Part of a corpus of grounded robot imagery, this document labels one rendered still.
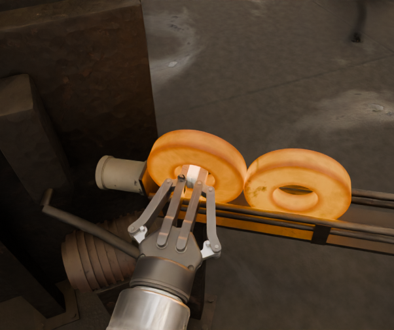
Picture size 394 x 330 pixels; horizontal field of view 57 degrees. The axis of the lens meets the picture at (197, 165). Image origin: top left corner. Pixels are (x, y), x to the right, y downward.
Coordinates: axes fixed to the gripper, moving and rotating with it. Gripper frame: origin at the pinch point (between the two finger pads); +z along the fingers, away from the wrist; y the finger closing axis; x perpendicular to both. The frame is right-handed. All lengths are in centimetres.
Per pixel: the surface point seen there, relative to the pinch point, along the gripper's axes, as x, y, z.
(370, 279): -75, 53, 20
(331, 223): -3.4, 21.0, -3.5
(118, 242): -17.0, -13.0, -8.4
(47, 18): 12.7, -27.0, 13.2
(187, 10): -83, -49, 173
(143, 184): -3.0, -7.8, -3.5
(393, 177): -78, 64, 66
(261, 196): -2.7, 10.4, -1.6
